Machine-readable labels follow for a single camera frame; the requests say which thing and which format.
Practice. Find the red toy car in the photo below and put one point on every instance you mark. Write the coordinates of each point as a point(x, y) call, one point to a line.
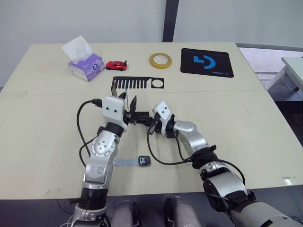
point(116, 65)

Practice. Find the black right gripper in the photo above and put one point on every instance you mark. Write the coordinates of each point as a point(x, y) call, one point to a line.
point(153, 126)

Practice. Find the purple tissue pack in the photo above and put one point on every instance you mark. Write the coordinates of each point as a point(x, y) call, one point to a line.
point(87, 68)

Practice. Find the black square watch body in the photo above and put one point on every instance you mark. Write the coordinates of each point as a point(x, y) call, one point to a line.
point(144, 161)

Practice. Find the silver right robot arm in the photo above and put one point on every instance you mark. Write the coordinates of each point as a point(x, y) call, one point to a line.
point(189, 139)

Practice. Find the dark wall pillar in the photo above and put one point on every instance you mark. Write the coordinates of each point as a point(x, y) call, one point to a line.
point(171, 21)

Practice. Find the black comb-shaped watch stand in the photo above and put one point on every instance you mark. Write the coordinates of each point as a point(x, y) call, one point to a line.
point(132, 78)

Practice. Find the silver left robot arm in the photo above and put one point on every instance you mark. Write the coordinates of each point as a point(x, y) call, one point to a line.
point(101, 146)

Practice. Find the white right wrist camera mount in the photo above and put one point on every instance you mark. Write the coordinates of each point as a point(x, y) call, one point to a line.
point(163, 110)

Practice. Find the white tissue sheet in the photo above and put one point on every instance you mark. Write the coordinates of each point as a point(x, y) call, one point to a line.
point(77, 48)

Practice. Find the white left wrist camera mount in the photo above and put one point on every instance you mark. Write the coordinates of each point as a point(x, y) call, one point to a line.
point(113, 107)

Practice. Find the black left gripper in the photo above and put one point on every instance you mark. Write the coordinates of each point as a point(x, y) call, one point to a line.
point(128, 117)

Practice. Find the black mouse pad blue logo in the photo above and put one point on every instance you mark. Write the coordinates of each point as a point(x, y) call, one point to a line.
point(189, 63)

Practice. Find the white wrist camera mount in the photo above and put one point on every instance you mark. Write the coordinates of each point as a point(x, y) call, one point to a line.
point(113, 107)
point(163, 110)

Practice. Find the yellow tape roll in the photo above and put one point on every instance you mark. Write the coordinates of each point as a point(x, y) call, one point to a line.
point(154, 63)

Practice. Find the white side desk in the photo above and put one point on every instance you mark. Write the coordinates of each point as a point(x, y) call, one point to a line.
point(293, 63)

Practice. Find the grey black rounded shape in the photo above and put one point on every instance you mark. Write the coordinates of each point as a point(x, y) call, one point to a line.
point(124, 215)
point(182, 214)

